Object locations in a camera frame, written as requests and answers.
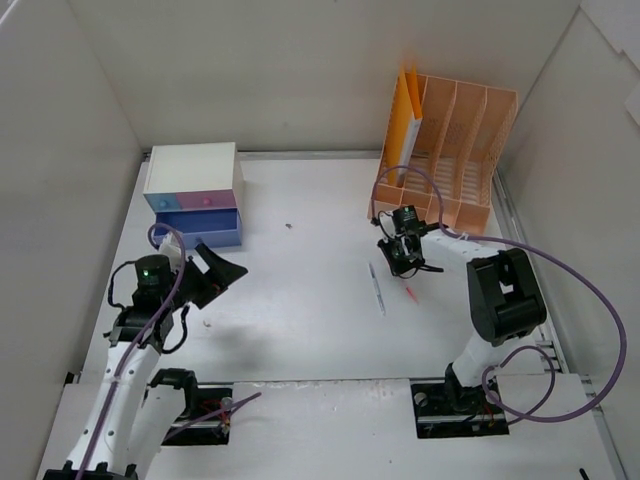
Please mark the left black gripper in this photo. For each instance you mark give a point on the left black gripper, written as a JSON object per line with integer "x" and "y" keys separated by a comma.
{"x": 203, "y": 282}

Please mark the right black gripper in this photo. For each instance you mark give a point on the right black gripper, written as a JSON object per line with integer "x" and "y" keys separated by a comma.
{"x": 403, "y": 250}

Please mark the red clear pen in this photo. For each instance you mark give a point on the red clear pen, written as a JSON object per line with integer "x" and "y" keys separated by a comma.
{"x": 412, "y": 295}

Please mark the dark blue drawer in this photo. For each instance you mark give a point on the dark blue drawer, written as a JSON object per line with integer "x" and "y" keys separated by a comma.
{"x": 218, "y": 228}

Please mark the pink drawer with knob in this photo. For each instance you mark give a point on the pink drawer with knob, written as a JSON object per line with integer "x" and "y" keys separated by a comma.
{"x": 207, "y": 200}

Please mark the orange folder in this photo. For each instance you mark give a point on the orange folder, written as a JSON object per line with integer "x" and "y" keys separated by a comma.
{"x": 404, "y": 124}

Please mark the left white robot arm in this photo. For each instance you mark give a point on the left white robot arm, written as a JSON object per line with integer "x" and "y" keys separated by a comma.
{"x": 137, "y": 402}

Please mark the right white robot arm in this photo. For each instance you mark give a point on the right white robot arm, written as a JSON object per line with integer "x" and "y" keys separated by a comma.
{"x": 505, "y": 301}

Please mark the blue clear pen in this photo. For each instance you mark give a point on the blue clear pen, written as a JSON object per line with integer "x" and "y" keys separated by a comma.
{"x": 377, "y": 289}

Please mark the white drawer box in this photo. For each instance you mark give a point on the white drawer box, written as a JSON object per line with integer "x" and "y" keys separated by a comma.
{"x": 187, "y": 168}

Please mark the peach file organizer rack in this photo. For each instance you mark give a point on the peach file organizer rack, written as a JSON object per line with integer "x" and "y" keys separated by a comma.
{"x": 464, "y": 130}

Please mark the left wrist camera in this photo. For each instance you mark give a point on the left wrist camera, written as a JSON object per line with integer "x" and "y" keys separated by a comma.
{"x": 170, "y": 248}

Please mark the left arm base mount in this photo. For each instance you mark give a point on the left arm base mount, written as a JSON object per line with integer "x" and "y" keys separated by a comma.
{"x": 214, "y": 431}

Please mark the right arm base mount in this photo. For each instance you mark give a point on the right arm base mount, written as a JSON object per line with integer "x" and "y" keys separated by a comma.
{"x": 444, "y": 409}

